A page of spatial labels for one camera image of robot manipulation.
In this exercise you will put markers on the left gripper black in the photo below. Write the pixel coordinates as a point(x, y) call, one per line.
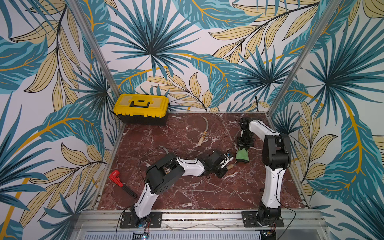
point(223, 172)

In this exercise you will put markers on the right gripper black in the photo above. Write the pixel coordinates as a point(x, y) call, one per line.
point(245, 143)

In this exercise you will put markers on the green rag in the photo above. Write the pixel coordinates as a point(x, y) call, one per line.
point(242, 156)

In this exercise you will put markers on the sickle labelled handle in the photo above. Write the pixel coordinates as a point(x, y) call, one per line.
point(204, 132)

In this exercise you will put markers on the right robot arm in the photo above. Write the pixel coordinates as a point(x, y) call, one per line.
point(276, 156)

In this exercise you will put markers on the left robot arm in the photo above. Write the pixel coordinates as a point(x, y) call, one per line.
point(164, 173)

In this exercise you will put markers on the yellow black toolbox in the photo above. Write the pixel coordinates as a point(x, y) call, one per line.
point(142, 109)

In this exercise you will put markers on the red clamp tool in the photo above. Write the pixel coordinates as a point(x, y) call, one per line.
point(115, 178)

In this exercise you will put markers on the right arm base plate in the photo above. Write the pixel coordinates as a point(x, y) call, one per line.
point(252, 219)

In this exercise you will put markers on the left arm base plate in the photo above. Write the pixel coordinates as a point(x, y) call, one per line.
point(130, 220)

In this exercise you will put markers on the aluminium front rail frame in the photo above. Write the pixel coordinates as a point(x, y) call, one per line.
point(300, 224)

